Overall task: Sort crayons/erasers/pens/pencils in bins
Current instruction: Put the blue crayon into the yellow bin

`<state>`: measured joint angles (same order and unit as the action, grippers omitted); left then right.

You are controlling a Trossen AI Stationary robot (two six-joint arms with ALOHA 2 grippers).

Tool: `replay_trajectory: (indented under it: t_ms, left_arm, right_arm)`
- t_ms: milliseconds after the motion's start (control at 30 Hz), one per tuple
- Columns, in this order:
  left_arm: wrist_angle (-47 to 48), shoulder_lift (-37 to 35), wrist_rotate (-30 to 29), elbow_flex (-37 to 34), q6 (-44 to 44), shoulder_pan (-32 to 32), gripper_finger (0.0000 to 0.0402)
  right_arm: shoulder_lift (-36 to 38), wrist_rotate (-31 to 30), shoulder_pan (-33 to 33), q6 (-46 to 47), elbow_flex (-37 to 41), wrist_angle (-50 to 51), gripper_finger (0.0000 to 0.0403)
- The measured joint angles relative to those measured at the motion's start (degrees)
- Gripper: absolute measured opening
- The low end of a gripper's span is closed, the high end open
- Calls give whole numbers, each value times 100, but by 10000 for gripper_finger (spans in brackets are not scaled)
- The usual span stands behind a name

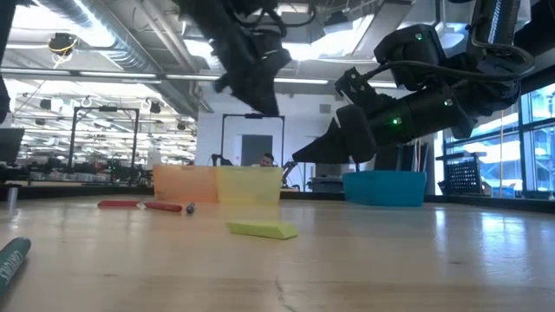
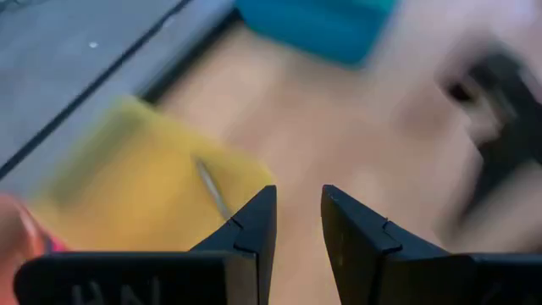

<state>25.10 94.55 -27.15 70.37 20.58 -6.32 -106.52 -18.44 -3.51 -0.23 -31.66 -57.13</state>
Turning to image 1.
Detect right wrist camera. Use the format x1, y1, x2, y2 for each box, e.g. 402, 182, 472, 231
333, 67, 394, 114

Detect silver ventilation duct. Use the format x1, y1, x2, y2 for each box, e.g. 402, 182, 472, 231
25, 0, 205, 118

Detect black monitor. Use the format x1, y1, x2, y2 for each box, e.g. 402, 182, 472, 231
0, 127, 26, 165

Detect red eraser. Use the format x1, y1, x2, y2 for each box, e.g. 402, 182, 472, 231
97, 199, 140, 210

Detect red crayon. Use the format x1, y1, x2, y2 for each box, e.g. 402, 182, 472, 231
144, 200, 184, 213

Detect black folded panels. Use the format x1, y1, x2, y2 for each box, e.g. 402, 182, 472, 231
376, 143, 430, 172

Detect yellow eraser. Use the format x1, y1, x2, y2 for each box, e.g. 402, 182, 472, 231
225, 220, 299, 241

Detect black perforated panel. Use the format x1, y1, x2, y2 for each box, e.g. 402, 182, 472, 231
435, 151, 489, 197

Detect yellow translucent plastic bin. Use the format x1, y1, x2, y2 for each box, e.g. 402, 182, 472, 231
215, 166, 284, 206

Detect grey door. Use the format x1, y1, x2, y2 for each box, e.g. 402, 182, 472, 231
241, 133, 273, 167

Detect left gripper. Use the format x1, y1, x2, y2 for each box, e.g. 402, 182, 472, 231
212, 25, 292, 117

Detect ceiling light strip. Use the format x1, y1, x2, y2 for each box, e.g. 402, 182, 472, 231
0, 68, 398, 88

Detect orange translucent plastic bin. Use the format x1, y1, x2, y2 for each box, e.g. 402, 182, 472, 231
152, 164, 219, 204

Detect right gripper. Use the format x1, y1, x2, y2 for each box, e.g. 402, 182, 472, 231
292, 93, 431, 165

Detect teal plastic bin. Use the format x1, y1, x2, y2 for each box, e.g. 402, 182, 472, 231
342, 170, 428, 207

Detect black gantry frame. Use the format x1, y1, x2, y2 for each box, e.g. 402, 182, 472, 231
68, 106, 140, 174

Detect black ceiling cord reel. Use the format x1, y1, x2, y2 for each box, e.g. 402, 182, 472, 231
47, 32, 79, 57

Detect silver metal post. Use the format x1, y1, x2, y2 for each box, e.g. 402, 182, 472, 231
6, 185, 20, 210

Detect background workbench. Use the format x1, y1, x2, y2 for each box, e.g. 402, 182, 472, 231
16, 158, 153, 185

